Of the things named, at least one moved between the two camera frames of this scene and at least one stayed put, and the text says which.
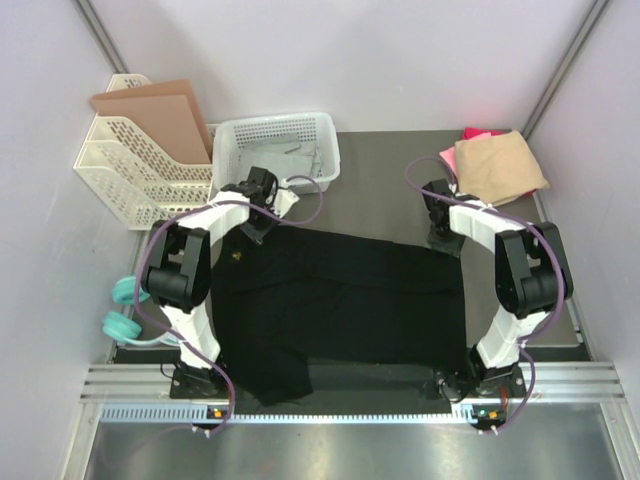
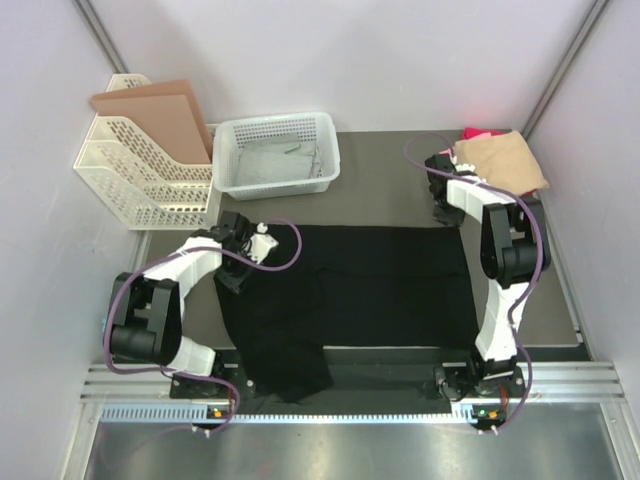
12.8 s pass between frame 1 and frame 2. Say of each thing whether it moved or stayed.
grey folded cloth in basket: stayed
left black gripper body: moved
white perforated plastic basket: stayed
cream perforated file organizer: stayed
